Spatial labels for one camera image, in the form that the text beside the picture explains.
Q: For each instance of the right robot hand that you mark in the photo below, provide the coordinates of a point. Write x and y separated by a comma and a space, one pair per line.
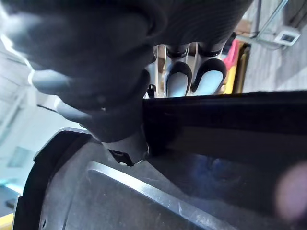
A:
100, 48

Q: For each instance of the yellow metal shelf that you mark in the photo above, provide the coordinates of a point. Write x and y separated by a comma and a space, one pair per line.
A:
239, 72

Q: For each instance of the brown cardboard box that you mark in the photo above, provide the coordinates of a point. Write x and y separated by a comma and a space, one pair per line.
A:
244, 27

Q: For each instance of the metal wall conduit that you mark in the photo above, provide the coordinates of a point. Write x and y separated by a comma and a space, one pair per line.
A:
271, 22

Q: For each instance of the white wall socket box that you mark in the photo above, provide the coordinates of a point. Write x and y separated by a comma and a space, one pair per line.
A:
288, 37

